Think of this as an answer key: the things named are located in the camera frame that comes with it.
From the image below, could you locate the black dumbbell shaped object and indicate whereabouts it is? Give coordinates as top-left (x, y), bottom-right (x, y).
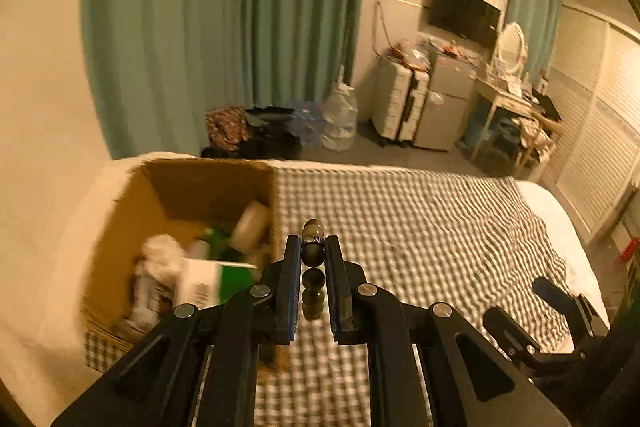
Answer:
top-left (300, 218), bottom-right (326, 321)

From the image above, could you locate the white blue plush toy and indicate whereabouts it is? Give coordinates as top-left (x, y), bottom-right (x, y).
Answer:
top-left (142, 234), bottom-right (184, 283)

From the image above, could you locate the green white box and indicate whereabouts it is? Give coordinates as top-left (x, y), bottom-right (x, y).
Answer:
top-left (172, 258), bottom-right (258, 309)

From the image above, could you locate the green checkered cloth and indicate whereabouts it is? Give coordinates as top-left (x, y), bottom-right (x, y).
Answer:
top-left (82, 163), bottom-right (576, 427)

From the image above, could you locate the white tape roll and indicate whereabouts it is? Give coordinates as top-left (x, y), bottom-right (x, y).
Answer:
top-left (229, 200), bottom-right (271, 254)

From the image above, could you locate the white louvered wardrobe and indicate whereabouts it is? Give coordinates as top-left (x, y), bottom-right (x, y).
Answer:
top-left (542, 4), bottom-right (639, 243)

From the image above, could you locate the brown cardboard box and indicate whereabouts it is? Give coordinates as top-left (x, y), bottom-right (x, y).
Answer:
top-left (80, 158), bottom-right (281, 373)

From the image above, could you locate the wooden chair with clothes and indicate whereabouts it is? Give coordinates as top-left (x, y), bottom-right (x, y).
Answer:
top-left (512, 112), bottom-right (565, 183)

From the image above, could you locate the patterned brown bag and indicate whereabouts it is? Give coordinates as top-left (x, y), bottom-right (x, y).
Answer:
top-left (206, 106), bottom-right (252, 153)

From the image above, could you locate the clear water jug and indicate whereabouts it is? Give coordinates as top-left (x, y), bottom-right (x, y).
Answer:
top-left (321, 82), bottom-right (358, 152)

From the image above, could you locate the white dressing table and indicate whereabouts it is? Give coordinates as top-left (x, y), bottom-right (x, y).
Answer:
top-left (465, 78), bottom-right (540, 164)

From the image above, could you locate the grey mini fridge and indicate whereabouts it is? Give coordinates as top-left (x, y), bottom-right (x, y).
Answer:
top-left (413, 51), bottom-right (475, 152)

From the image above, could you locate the white suitcase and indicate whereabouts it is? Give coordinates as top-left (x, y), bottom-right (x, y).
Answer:
top-left (371, 57), bottom-right (430, 143)

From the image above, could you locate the white oval vanity mirror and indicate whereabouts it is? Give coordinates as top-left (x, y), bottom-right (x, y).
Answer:
top-left (492, 22), bottom-right (528, 78)

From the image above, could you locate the large green curtain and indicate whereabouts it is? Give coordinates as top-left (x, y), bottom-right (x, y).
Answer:
top-left (81, 0), bottom-right (362, 159)

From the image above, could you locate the narrow green curtain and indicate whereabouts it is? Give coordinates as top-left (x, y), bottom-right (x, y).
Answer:
top-left (506, 0), bottom-right (562, 86)

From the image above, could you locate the black wall television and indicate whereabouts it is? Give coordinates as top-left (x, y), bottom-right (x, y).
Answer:
top-left (427, 0), bottom-right (501, 49)

